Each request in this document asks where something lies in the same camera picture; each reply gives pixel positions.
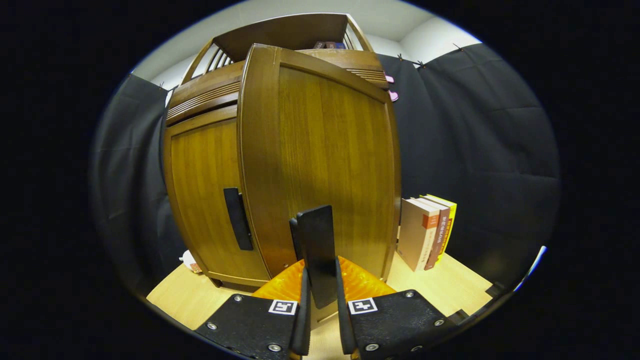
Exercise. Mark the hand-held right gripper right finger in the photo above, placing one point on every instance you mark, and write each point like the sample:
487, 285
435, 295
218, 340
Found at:
342, 320

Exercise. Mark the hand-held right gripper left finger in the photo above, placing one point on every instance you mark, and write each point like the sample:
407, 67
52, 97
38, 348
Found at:
303, 325

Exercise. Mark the wooden shoe cabinet door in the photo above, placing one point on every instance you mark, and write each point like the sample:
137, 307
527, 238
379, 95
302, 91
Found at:
325, 150
200, 190

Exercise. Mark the wooden double-door shoe cabinet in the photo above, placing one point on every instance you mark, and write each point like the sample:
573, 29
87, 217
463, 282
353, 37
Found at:
300, 30

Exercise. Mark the beige book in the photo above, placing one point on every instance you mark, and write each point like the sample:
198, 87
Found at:
412, 235

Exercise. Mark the brown spine book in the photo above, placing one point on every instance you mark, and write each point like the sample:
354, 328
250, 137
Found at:
439, 235

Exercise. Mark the yellow book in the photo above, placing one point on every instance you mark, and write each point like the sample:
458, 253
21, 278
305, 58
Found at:
450, 225

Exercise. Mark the black backdrop cloth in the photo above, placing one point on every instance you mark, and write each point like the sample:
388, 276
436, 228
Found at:
475, 150

